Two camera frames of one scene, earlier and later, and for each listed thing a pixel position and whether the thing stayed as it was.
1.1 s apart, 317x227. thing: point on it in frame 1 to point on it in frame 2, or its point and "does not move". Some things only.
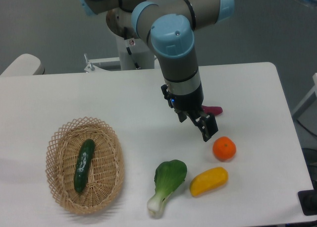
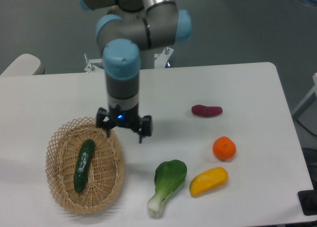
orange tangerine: x=224 y=148 does not move
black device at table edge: x=308 y=200 does not move
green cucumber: x=84 y=159 does not move
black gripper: x=188 y=96 to x=129 y=118
